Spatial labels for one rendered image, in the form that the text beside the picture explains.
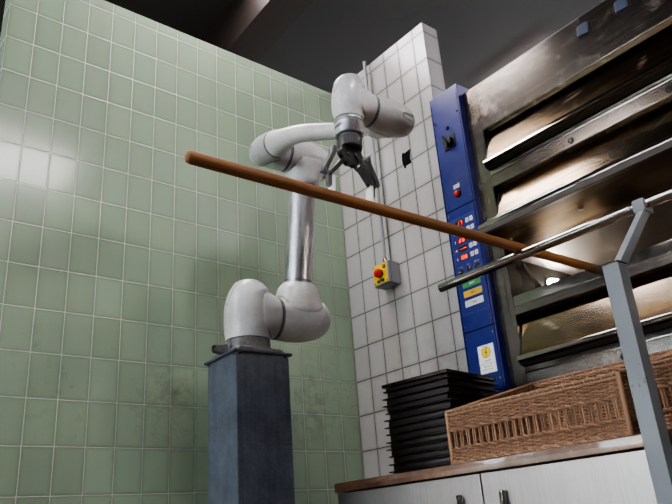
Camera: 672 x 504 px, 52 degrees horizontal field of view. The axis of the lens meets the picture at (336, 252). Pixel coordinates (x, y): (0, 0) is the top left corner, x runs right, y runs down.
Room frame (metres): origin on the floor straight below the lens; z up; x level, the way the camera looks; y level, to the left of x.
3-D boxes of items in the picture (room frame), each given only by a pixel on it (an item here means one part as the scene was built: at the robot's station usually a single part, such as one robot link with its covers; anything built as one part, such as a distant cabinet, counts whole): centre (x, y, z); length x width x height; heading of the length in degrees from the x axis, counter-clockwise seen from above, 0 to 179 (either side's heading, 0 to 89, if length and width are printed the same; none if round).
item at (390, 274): (2.85, -0.21, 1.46); 0.10 x 0.07 x 0.10; 40
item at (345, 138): (1.78, -0.06, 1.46); 0.08 x 0.07 x 0.09; 127
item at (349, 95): (1.78, -0.08, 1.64); 0.13 x 0.11 x 0.16; 124
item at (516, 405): (1.99, -0.64, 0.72); 0.56 x 0.49 x 0.28; 42
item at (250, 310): (2.31, 0.32, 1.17); 0.18 x 0.16 x 0.22; 124
